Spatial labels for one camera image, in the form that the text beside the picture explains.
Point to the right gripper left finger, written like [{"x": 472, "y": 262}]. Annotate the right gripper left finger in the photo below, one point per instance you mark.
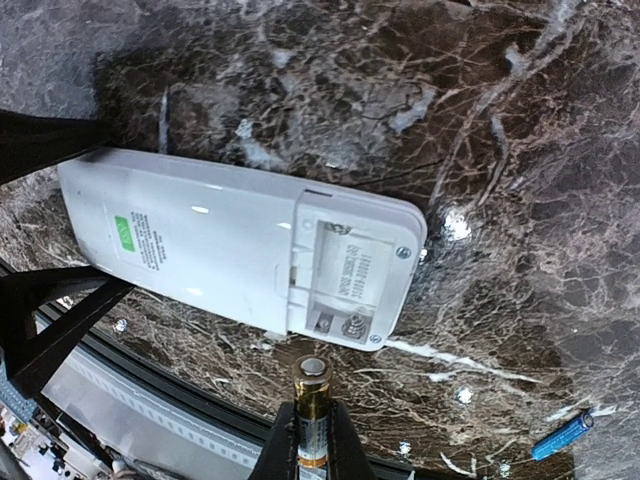
[{"x": 278, "y": 459}]

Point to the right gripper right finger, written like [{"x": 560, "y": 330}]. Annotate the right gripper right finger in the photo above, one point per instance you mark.
[{"x": 346, "y": 457}]

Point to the gold black battery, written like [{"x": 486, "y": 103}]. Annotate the gold black battery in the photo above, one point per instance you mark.
[{"x": 312, "y": 383}]

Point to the white remote control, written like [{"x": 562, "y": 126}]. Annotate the white remote control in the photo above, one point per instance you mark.
[{"x": 275, "y": 252}]

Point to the blue battery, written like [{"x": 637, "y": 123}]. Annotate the blue battery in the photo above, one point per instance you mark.
[{"x": 563, "y": 436}]

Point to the black front rail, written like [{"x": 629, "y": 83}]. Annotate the black front rail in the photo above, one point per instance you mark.
[{"x": 47, "y": 314}]

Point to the small circuit board with wires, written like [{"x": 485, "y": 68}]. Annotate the small circuit board with wires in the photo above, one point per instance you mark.
[{"x": 28, "y": 430}]

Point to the white slotted cable duct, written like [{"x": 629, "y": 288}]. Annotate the white slotted cable duct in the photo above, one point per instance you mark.
[{"x": 141, "y": 426}]

